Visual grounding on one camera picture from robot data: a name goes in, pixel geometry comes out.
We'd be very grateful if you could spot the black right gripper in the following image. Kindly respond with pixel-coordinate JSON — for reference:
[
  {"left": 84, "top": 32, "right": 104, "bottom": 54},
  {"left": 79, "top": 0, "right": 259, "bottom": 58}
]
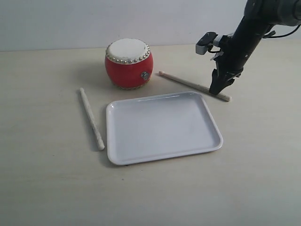
[{"left": 209, "top": 35, "right": 253, "bottom": 95}]

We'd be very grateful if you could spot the white drumstick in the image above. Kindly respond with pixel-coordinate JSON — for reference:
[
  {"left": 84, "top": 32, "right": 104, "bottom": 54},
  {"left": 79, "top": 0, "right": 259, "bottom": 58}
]
[
  {"left": 79, "top": 88, "right": 105, "bottom": 151},
  {"left": 158, "top": 71, "right": 231, "bottom": 102}
]

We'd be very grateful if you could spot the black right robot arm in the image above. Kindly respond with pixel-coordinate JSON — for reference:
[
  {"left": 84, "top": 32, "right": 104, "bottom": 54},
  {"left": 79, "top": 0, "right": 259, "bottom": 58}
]
[{"left": 209, "top": 0, "right": 301, "bottom": 95}]

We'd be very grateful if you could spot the small red drum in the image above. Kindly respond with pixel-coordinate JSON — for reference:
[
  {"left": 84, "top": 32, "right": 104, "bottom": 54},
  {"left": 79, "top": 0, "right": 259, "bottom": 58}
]
[{"left": 104, "top": 38, "right": 153, "bottom": 90}]

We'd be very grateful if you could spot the white plastic tray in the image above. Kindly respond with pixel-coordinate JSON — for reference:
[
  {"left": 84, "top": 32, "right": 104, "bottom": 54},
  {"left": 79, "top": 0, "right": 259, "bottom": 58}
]
[{"left": 106, "top": 91, "right": 223, "bottom": 165}]

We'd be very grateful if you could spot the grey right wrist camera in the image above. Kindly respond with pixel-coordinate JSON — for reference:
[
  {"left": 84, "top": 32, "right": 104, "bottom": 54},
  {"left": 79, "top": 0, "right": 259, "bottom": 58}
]
[{"left": 195, "top": 32, "right": 218, "bottom": 55}]

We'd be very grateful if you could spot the black camera cable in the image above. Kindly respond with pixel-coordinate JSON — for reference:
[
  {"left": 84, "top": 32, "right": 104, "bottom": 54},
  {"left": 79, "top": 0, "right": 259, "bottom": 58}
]
[{"left": 263, "top": 23, "right": 301, "bottom": 40}]

